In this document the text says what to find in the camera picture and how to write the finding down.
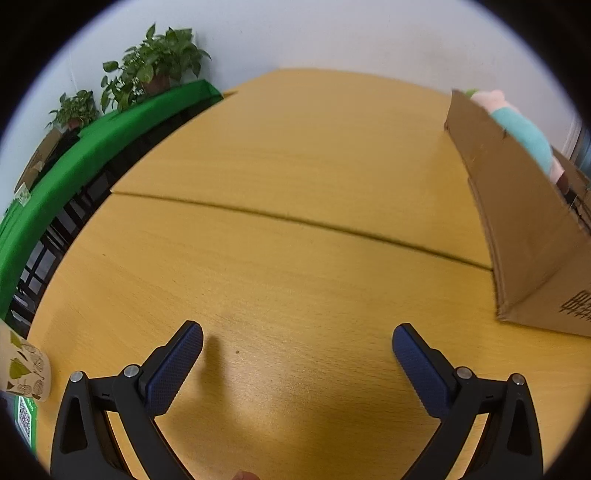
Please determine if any dark furniture frame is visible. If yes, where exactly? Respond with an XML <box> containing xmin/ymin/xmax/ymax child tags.
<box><xmin>9</xmin><ymin>92</ymin><xmax>232</xmax><ymax>328</ymax></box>

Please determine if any pink pig plush toy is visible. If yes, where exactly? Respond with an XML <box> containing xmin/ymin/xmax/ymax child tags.
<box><xmin>464</xmin><ymin>89</ymin><xmax>571</xmax><ymax>192</ymax></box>

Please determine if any leaf-patterned paper cup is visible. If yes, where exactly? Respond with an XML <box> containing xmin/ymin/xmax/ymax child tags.
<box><xmin>0</xmin><ymin>323</ymin><xmax>51</xmax><ymax>402</ymax></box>

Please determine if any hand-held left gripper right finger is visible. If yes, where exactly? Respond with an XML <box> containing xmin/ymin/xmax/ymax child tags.
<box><xmin>392</xmin><ymin>323</ymin><xmax>543</xmax><ymax>480</ymax></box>

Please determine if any green printed card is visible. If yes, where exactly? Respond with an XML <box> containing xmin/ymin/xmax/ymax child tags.
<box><xmin>11</xmin><ymin>396</ymin><xmax>40</xmax><ymax>450</ymax></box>

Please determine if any small brown cardboard box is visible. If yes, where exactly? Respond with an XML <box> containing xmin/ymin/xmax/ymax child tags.
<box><xmin>14</xmin><ymin>127</ymin><xmax>63</xmax><ymax>195</ymax></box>

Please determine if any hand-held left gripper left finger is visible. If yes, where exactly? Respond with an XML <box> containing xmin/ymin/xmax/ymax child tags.
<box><xmin>50</xmin><ymin>320</ymin><xmax>205</xmax><ymax>480</ymax></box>

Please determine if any large potted green plant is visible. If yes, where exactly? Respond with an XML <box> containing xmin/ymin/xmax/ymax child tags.
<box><xmin>100</xmin><ymin>24</ymin><xmax>212</xmax><ymax>114</ymax></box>

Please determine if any wooden desktop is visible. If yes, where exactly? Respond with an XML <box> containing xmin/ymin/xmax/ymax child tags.
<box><xmin>28</xmin><ymin>68</ymin><xmax>591</xmax><ymax>480</ymax></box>

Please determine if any metal framed glass door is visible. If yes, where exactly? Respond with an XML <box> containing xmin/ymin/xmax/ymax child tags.
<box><xmin>566</xmin><ymin>117</ymin><xmax>591</xmax><ymax>172</ymax></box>

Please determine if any small potted green plant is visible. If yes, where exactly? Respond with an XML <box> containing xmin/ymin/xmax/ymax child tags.
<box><xmin>47</xmin><ymin>90</ymin><xmax>101</xmax><ymax>131</ymax></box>

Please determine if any green table cloth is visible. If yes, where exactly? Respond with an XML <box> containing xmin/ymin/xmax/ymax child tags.
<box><xmin>0</xmin><ymin>79</ymin><xmax>225</xmax><ymax>321</ymax></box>

